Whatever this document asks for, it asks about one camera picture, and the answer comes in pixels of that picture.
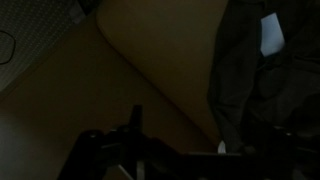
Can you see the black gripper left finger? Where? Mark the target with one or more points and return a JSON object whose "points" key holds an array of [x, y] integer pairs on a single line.
{"points": [[136, 120]]}

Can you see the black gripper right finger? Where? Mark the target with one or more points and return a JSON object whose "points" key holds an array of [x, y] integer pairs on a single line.
{"points": [[286, 156]]}

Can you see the grey patterned mattress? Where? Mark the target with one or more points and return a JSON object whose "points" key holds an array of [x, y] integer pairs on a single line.
{"points": [[33, 26]]}

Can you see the dark green t-shirt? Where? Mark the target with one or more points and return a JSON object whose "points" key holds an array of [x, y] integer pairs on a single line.
{"points": [[240, 83]]}

